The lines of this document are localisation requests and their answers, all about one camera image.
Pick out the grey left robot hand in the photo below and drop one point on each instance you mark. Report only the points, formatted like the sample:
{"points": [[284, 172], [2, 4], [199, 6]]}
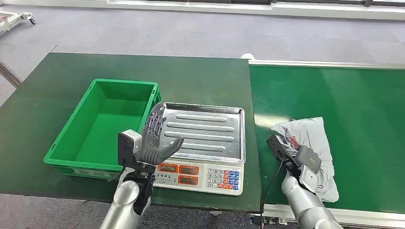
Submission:
{"points": [[151, 148]]}

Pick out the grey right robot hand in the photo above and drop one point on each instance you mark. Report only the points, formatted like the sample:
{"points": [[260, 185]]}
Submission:
{"points": [[308, 159]]}

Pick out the grey plastic mailer package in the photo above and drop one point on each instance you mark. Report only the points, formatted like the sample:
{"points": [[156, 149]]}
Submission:
{"points": [[311, 132]]}

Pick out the green conveyor belt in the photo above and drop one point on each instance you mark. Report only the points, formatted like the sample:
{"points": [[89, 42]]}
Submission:
{"points": [[354, 126]]}

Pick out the white conveyor roller cap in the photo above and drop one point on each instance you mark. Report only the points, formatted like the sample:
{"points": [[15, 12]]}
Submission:
{"points": [[247, 56]]}

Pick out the green plastic crate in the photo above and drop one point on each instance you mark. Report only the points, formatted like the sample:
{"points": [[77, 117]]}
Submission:
{"points": [[104, 126]]}

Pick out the steel scale tray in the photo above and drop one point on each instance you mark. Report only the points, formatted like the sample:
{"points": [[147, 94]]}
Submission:
{"points": [[205, 129]]}

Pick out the white electronic scale body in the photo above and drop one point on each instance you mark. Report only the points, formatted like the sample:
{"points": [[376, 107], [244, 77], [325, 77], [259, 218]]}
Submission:
{"points": [[202, 178]]}

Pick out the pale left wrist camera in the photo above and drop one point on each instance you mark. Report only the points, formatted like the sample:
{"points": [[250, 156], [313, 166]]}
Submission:
{"points": [[130, 141]]}

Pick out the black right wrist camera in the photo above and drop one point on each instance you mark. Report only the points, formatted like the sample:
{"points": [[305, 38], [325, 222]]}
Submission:
{"points": [[278, 147]]}

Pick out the white wheeled cart frame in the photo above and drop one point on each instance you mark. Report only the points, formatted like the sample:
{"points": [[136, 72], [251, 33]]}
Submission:
{"points": [[14, 19]]}

